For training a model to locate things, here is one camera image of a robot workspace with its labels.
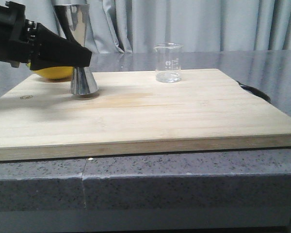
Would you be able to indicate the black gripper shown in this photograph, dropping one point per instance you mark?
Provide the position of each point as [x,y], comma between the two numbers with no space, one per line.
[23,41]

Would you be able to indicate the light wooden cutting board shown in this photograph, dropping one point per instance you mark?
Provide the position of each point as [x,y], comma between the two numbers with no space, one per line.
[134,113]

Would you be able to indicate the black board handle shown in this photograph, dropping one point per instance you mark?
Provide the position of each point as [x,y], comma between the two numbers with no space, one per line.
[255,92]

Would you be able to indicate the grey curtain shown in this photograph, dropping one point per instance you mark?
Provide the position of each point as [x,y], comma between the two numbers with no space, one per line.
[136,26]

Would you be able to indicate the yellow lemon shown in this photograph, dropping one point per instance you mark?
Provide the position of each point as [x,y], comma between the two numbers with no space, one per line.
[55,73]

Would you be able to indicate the steel double-cone jigger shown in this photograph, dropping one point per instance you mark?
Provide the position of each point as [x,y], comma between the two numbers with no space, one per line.
[73,19]

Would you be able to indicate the clear glass beaker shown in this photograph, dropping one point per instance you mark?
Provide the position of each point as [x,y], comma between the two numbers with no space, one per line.
[168,62]

